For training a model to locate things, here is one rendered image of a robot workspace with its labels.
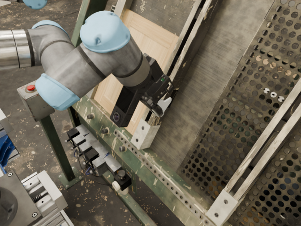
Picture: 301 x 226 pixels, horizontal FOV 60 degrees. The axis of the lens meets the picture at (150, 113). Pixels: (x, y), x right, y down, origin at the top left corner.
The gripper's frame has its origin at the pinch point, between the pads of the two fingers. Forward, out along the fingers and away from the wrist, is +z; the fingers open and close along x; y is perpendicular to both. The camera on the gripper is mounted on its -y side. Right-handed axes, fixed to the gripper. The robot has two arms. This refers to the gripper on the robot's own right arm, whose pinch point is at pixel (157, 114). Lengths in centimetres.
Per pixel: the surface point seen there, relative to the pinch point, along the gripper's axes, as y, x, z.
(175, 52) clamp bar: 24.2, 20.6, 15.5
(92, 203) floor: -71, 54, 112
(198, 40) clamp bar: 32.6, 16.0, 15.0
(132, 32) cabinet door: 25, 50, 22
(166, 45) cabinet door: 26.7, 29.4, 20.3
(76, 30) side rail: 11, 87, 27
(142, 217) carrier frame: -48, 17, 103
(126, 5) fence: 32, 59, 17
